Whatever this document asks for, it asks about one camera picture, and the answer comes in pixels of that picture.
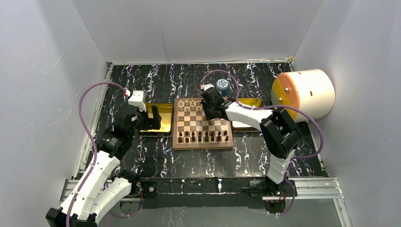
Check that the wooden chess board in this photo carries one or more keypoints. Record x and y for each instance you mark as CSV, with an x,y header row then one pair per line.
x,y
196,121

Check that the blue white small jar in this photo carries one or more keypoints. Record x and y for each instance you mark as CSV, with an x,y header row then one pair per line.
x,y
222,86

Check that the right gold tin tray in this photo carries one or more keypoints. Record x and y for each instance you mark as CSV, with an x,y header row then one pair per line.
x,y
241,127

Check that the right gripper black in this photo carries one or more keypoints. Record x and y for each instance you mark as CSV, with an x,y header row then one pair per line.
x,y
208,116

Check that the left gold tin tray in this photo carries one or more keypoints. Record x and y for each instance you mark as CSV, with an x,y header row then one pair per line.
x,y
166,115

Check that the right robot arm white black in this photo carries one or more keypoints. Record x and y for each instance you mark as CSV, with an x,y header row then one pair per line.
x,y
278,129

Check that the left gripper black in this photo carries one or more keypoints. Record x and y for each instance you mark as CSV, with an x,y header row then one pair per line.
x,y
151,123

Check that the gold tin tray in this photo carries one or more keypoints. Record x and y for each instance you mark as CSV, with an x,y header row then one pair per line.
x,y
166,115
241,127

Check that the white cylinder orange lid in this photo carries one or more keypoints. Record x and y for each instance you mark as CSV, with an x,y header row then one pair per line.
x,y
310,91

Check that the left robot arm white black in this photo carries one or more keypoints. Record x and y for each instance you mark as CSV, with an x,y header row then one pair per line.
x,y
89,202

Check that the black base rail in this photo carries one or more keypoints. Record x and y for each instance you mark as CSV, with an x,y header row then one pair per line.
x,y
247,192

